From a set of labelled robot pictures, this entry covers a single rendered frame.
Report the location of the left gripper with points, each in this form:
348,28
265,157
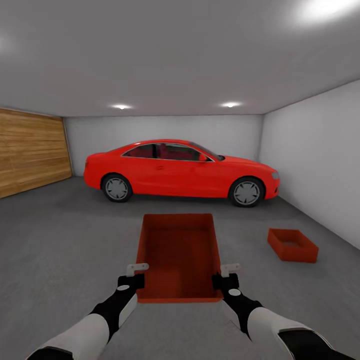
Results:
137,279

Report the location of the car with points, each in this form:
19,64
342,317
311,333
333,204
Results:
179,168

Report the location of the storage box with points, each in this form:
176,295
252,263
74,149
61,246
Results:
305,251
182,252

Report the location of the garage door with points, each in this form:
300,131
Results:
33,151

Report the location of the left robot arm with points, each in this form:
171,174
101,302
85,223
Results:
88,338

